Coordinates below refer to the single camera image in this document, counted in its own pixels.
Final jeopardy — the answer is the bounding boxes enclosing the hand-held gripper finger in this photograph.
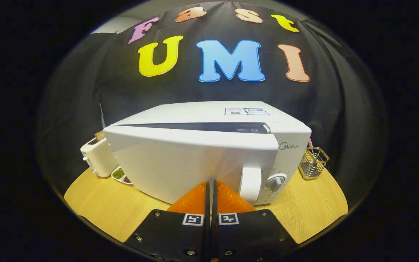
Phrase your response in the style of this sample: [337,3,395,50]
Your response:
[124,181,210,261]
[212,180,299,261]

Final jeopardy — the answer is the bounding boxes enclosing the white microwave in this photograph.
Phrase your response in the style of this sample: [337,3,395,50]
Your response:
[103,101,312,206]

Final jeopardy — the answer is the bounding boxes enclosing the white dish with green beans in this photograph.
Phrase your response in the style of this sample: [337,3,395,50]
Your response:
[111,166,133,185]

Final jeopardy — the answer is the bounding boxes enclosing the white toaster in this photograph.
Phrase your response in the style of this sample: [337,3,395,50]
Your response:
[80,136,119,178]

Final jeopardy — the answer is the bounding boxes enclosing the metal wire mesh holder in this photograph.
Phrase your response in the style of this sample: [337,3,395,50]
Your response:
[298,147,330,180]

